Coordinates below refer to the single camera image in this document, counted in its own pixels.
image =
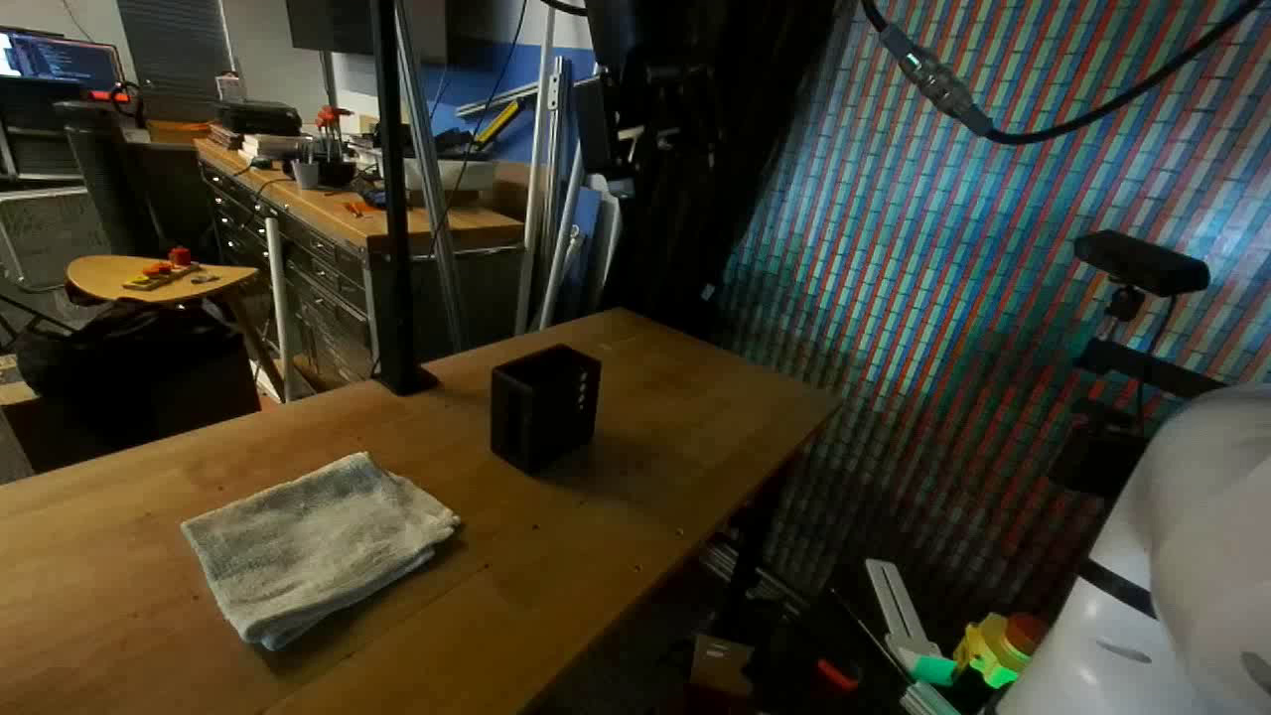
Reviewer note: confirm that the black perforated plastic box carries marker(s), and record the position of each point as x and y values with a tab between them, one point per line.
540	403

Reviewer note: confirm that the grey towel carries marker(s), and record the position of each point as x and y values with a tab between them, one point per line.
311	542

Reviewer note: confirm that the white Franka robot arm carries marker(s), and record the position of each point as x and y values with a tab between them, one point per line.
1176	571

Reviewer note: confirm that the striped backdrop panel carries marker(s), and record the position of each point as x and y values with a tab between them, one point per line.
928	331

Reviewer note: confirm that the wooden workbench with drawers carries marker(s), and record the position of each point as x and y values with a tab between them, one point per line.
330	232

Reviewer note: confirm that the white flat ruler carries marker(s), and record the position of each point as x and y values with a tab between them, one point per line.
901	600

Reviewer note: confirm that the white metal leg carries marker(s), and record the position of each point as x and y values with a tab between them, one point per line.
277	304

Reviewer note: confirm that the pot with red flowers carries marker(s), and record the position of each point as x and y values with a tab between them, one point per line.
330	145

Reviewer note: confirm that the small red object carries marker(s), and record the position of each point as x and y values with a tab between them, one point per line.
836	676

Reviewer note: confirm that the black case on workbench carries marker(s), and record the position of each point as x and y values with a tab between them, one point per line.
260	117

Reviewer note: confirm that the green and yellow blocks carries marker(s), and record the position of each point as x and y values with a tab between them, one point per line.
988	653

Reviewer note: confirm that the red hand tool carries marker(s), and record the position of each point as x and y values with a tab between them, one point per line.
164	269

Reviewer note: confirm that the black chair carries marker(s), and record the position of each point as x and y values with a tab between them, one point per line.
134	371

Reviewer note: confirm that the lit computer screen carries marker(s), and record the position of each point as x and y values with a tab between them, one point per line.
55	59

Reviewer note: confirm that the dark wall monitor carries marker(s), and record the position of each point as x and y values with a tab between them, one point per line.
329	27

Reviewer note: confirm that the black camera stand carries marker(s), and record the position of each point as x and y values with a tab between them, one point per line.
1126	362

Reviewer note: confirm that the black camera on stand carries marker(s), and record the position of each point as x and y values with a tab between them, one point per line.
1136	265

